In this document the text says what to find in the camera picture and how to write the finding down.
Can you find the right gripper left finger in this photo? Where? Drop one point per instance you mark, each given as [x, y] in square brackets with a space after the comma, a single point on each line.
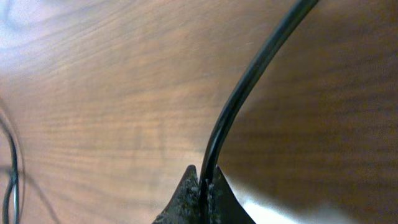
[183, 207]

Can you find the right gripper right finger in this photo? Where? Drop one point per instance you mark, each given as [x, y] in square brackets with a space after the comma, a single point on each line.
[222, 205]

